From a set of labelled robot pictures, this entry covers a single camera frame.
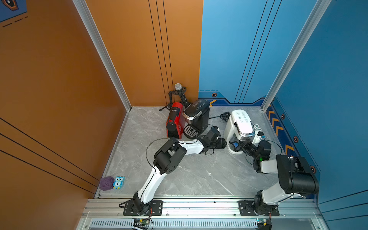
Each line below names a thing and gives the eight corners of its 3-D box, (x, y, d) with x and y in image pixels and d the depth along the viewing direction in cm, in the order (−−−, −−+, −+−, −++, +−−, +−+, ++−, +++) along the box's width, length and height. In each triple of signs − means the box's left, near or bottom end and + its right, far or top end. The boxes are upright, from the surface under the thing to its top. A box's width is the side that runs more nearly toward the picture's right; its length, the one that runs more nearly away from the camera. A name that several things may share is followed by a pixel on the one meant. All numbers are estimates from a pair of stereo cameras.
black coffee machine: (181, 134, 106) (179, 112, 87) (198, 115, 118) (199, 92, 99) (195, 143, 101) (196, 121, 82) (211, 122, 113) (216, 100, 94)
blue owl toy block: (113, 189, 82) (111, 188, 80) (117, 177, 86) (115, 176, 84) (122, 189, 82) (121, 188, 80) (125, 177, 86) (124, 176, 84)
